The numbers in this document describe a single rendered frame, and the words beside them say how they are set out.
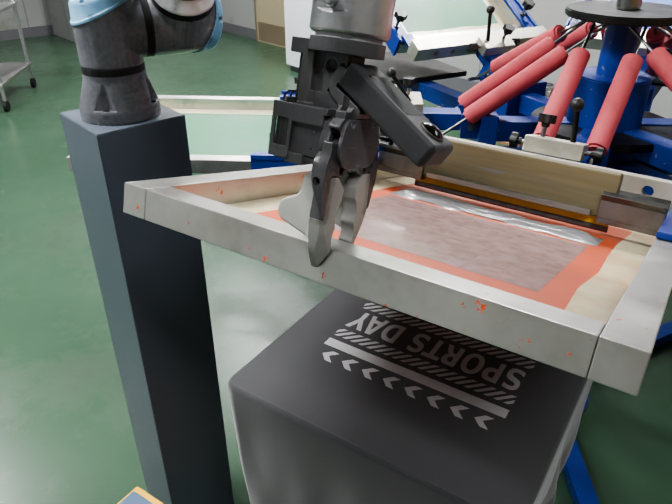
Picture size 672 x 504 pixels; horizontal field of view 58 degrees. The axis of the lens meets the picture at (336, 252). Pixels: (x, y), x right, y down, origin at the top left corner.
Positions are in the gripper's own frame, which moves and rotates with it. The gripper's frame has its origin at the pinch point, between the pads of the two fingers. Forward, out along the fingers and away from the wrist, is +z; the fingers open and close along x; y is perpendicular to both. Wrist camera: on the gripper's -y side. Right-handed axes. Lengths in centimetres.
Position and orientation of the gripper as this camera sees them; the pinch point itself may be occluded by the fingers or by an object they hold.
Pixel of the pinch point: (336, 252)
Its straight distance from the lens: 61.0
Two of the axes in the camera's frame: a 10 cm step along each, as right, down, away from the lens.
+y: -8.4, -2.7, 4.7
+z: -1.4, 9.5, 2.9
